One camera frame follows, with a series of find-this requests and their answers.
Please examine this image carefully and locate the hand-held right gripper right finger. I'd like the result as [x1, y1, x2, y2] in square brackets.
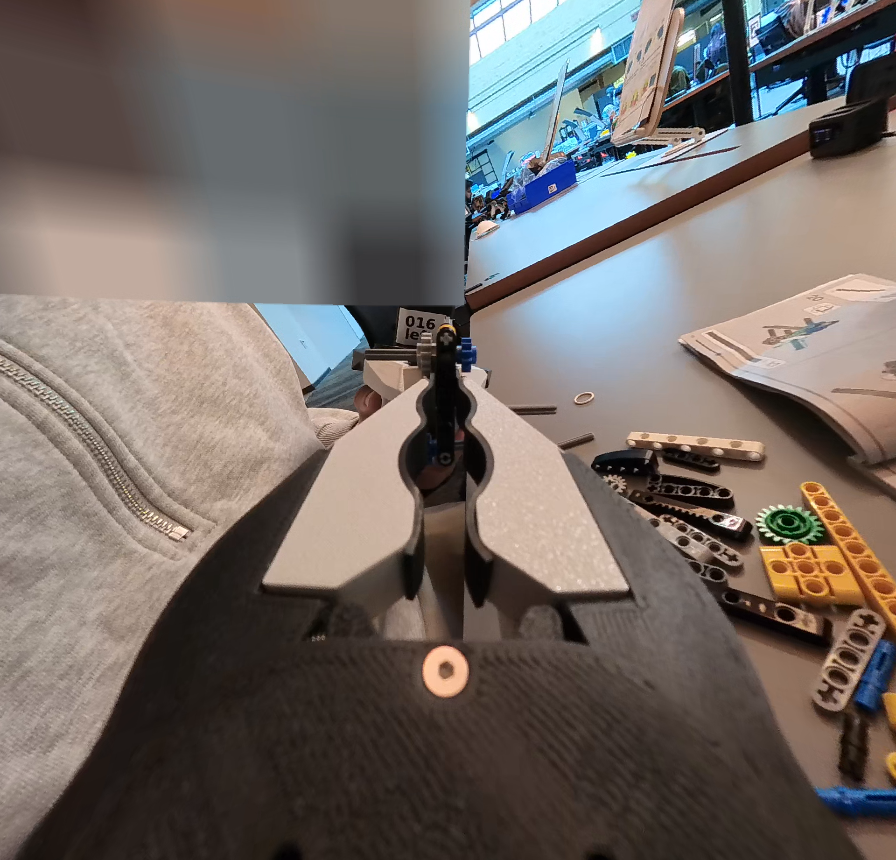
[457, 373, 631, 609]

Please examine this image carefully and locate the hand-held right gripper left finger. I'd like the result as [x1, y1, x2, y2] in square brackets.
[261, 377, 431, 602]

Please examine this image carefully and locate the black lego gear assembly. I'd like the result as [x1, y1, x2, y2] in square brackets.
[363, 319, 481, 469]

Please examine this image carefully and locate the person's left forearm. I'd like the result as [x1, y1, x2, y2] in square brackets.
[306, 406, 363, 450]

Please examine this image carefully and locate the black curved lego panel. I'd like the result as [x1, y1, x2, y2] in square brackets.
[591, 448, 660, 480]

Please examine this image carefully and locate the white long lego beam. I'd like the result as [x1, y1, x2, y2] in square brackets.
[625, 430, 766, 464]

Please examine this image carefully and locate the dark grey short lego beam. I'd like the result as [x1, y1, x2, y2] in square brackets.
[680, 557, 730, 589]

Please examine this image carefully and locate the green lego gear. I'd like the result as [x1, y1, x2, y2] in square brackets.
[755, 503, 825, 546]

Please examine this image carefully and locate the black long lego beam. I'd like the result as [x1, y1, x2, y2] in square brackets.
[720, 587, 834, 648]

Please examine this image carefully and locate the yellow T-shaped lego beam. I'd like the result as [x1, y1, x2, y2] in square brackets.
[759, 543, 869, 609]

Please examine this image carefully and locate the yellow long lego beam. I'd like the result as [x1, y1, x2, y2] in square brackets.
[800, 481, 896, 638]

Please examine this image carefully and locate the lego instruction booklet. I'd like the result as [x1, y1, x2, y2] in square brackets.
[678, 273, 896, 491]

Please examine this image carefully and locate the thin grey lego beam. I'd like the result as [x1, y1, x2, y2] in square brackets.
[811, 608, 888, 714]

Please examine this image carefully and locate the cluster of small lego pins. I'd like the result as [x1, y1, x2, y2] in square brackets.
[814, 637, 896, 820]

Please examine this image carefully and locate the blue plastic bin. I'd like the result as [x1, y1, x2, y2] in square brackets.
[524, 160, 579, 214]

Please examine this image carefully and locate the tan board on stand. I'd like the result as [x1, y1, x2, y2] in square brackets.
[541, 56, 572, 169]
[608, 0, 709, 152]

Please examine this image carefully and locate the black box device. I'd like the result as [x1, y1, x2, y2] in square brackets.
[808, 95, 891, 158]

